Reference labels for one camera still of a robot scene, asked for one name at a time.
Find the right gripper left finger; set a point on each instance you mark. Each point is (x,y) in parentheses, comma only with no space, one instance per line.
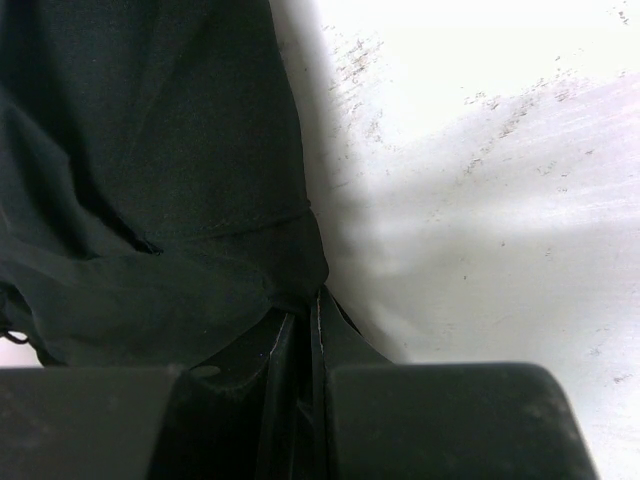
(250,429)

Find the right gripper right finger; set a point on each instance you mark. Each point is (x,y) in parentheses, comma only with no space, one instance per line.
(360,400)

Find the black trousers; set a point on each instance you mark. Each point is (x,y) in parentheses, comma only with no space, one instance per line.
(153,197)

